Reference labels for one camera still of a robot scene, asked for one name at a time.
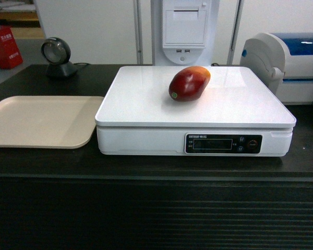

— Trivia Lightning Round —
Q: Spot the red box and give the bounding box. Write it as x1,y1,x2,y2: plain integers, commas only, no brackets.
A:
0,26,23,69

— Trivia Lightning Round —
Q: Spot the white electronic scale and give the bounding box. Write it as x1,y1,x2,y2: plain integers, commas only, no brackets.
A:
95,66,296,156

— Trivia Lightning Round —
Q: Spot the dark red mango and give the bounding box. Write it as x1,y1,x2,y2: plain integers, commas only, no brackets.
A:
168,66,211,102

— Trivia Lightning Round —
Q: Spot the beige plastic tray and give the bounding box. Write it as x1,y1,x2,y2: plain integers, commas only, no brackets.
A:
0,96,103,149

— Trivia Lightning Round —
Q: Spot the white blue label printer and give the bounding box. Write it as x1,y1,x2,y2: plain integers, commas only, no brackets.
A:
240,32,313,105

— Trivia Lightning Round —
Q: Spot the black barcode scanner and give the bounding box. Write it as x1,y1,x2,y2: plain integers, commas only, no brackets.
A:
41,37,78,79

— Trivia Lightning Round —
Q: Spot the white receipt printer terminal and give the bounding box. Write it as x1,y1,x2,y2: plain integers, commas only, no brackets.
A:
151,0,220,66

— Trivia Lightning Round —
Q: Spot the black checkout counter cabinet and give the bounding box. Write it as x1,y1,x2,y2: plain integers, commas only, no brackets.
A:
0,64,313,250

